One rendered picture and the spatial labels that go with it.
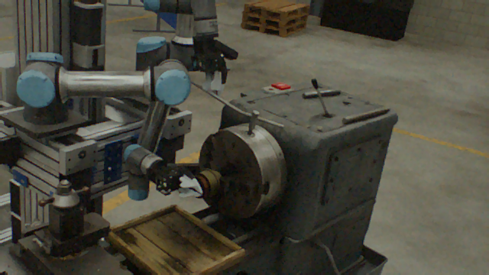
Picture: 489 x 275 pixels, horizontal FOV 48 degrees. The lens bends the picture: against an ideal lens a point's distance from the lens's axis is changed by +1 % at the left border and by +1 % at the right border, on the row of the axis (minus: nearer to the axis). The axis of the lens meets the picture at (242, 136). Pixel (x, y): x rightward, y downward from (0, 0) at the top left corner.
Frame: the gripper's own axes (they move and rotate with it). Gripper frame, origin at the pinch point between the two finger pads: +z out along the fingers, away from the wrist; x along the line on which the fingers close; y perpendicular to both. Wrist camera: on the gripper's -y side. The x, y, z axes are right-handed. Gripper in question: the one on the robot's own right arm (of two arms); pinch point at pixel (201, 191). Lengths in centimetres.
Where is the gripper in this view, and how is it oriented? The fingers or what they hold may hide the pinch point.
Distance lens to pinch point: 175.4
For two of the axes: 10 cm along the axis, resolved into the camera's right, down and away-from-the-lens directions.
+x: 1.2, -9.2, -3.8
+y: -7.0, 1.9, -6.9
